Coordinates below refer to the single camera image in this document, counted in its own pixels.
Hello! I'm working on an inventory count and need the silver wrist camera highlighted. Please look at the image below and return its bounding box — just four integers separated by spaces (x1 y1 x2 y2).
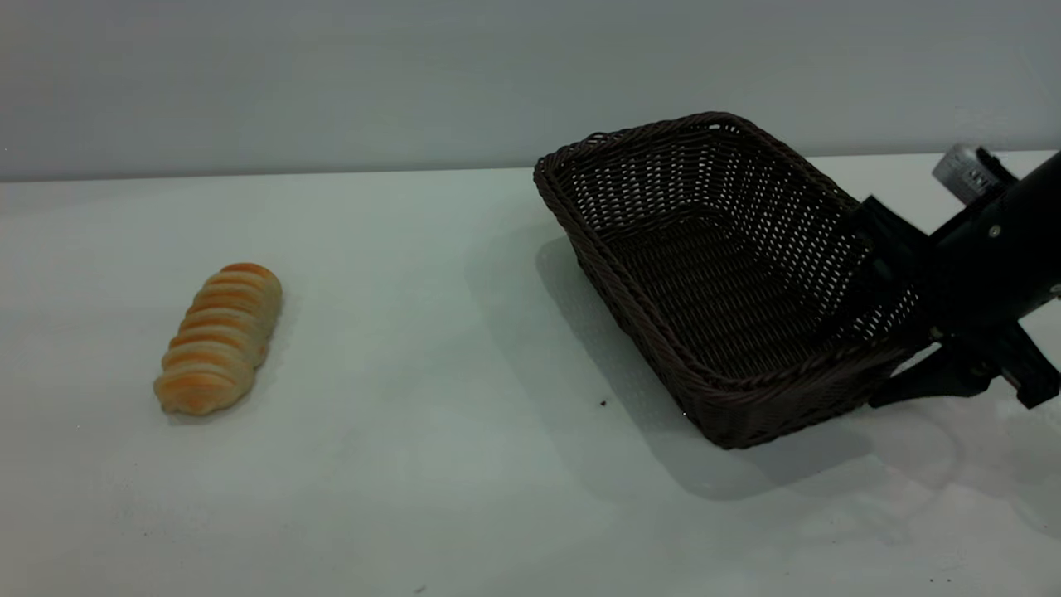
932 144 1019 205

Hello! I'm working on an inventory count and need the dark brown woven wicker basket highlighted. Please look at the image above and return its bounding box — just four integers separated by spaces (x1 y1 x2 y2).
533 112 935 450

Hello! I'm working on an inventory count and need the ridged golden bread loaf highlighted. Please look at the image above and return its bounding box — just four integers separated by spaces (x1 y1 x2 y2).
153 263 283 416

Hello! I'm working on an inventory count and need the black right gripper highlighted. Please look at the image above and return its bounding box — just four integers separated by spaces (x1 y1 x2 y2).
849 152 1061 410

